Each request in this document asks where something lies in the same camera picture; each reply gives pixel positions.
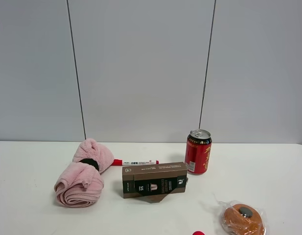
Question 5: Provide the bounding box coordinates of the red drink can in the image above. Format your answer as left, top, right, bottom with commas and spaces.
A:
185, 129, 212, 175

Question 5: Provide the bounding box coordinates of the wrapped brown pastry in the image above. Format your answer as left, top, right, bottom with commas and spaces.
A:
217, 201, 268, 235

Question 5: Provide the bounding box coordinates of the red whiteboard marker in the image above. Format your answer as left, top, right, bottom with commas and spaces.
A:
112, 159, 159, 166

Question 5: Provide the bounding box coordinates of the pink towel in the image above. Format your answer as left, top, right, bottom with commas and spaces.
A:
54, 138, 114, 208

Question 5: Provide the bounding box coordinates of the red round object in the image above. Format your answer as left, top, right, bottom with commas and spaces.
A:
192, 231, 205, 235

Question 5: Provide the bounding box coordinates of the brown coffee capsule box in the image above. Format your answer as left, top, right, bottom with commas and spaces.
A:
122, 162, 188, 203

